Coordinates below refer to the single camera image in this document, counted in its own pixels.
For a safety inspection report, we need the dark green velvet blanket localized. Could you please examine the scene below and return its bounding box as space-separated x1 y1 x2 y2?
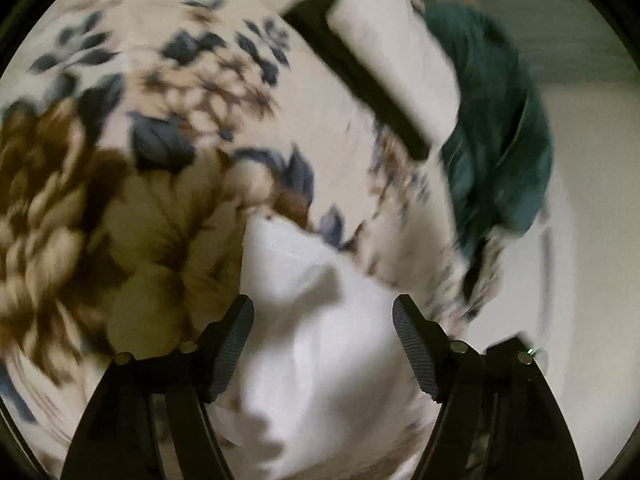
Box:
422 0 556 256

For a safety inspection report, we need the floral bed blanket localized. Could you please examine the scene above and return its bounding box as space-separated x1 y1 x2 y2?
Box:
1 0 500 479

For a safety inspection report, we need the grey-green curtain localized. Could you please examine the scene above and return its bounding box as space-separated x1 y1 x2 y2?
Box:
477 0 639 84

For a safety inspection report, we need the black and white folded garment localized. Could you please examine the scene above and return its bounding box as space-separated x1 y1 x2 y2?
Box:
284 0 461 160

